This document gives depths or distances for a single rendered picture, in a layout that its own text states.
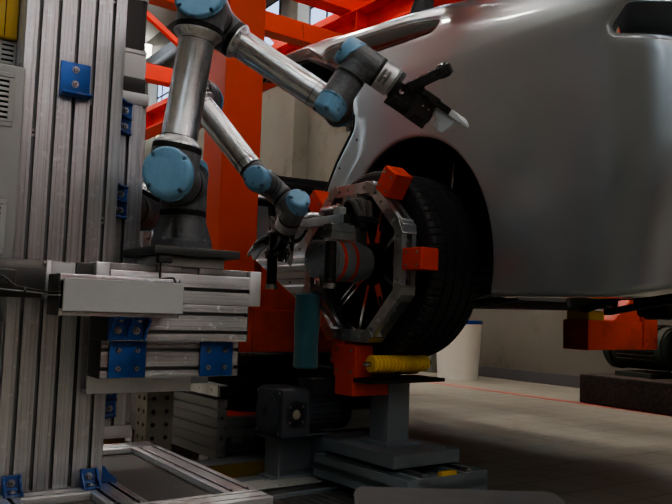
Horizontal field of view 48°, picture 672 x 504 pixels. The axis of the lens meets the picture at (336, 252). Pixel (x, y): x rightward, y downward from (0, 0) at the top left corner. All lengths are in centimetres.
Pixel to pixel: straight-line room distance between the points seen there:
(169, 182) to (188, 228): 17
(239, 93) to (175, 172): 116
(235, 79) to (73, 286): 143
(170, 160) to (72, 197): 33
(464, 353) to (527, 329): 78
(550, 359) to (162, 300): 686
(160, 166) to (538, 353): 696
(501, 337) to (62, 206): 720
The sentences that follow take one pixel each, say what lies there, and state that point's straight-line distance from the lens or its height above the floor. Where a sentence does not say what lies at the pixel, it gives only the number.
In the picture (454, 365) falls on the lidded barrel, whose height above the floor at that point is 16.
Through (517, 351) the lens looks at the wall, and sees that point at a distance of 860.
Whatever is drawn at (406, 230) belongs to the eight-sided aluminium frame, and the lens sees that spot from 240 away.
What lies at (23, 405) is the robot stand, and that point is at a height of 43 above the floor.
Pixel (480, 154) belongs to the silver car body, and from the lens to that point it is 249.
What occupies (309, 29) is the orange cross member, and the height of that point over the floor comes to 270.
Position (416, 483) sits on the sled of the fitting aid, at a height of 16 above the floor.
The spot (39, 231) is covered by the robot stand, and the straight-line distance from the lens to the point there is 196.
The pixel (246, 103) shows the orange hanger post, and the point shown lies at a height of 144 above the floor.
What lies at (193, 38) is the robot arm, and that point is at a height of 130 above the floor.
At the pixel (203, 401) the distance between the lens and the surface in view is 299.
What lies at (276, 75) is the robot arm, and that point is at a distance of 195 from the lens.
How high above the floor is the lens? 67
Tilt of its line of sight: 5 degrees up
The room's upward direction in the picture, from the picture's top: 2 degrees clockwise
